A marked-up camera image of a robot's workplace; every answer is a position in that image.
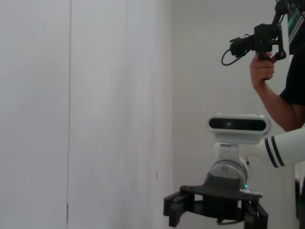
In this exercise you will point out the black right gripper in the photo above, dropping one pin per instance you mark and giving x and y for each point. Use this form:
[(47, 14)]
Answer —
[(224, 190)]

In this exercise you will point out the person's bare forearm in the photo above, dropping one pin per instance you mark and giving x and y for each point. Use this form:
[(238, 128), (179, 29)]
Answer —
[(274, 102)]

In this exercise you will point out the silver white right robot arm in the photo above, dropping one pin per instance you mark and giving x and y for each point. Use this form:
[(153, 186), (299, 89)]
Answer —
[(286, 145)]

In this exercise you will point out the person's hand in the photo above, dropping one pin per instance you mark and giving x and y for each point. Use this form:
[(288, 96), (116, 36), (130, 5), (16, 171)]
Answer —
[(261, 69)]

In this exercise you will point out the person's dark shirt torso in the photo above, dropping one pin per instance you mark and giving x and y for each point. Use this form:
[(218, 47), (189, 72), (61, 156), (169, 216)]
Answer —
[(296, 78)]

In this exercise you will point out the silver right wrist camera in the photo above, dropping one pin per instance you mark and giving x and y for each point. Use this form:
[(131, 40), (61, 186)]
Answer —
[(238, 125)]

